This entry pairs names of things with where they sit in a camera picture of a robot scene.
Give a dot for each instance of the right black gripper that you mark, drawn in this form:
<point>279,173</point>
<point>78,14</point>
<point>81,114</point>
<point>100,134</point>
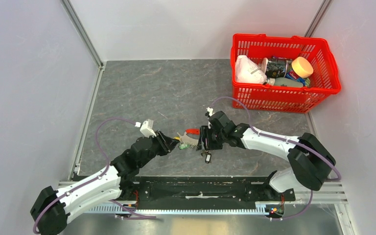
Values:
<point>205,131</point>

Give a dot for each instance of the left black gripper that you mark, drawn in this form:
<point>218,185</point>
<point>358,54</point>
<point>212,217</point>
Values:
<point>162,140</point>

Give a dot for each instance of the red black keyring holder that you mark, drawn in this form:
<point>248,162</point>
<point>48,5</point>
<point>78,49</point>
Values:
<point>190,136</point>

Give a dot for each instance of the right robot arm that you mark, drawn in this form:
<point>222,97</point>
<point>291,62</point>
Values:
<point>310,162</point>

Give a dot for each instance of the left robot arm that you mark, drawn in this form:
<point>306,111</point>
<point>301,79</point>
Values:
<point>54,209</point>

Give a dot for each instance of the green tagged key left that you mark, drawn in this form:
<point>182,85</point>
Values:
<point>183,146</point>

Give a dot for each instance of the white plastic bag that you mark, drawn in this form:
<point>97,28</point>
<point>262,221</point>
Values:
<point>247,71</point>

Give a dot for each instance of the grey green bottle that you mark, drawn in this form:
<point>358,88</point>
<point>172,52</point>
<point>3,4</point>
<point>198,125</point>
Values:
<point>284,82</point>

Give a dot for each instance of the dark can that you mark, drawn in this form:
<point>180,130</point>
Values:
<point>276,67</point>

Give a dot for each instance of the jar with beige lid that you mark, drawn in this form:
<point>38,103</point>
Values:
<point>299,69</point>

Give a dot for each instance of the red plastic basket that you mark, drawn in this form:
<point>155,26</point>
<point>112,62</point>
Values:
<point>323,82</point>

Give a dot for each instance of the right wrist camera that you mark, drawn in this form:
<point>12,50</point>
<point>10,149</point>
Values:
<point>209,112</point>

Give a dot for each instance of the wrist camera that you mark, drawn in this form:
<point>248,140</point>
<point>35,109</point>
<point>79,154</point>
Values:
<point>147,128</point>
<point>209,112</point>

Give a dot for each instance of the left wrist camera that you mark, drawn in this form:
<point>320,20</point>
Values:
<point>147,128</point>

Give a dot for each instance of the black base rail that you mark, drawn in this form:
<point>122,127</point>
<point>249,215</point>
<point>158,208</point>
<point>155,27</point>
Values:
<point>201,192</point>

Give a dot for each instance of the grey slotted cable duct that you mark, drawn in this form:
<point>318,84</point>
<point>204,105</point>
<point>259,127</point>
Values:
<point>111,208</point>

